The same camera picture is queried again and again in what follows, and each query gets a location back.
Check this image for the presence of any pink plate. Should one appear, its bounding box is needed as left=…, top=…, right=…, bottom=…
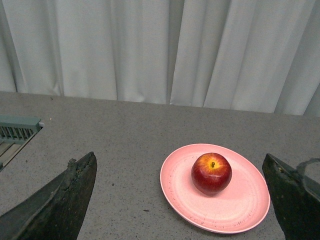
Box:
left=159, top=143, right=271, bottom=234

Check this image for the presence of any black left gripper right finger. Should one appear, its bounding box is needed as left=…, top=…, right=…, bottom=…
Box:
left=262, top=153, right=320, bottom=240

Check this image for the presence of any white curtain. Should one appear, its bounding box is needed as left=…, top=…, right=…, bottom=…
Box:
left=0, top=0, right=320, bottom=116

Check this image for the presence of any red apple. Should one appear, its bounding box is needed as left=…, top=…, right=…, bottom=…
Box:
left=191, top=152, right=233, bottom=196

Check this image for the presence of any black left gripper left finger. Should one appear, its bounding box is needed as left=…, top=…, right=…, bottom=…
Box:
left=0, top=152, right=97, bottom=240

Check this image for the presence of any green dish rack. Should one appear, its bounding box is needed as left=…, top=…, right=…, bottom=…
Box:
left=0, top=115, right=45, bottom=170

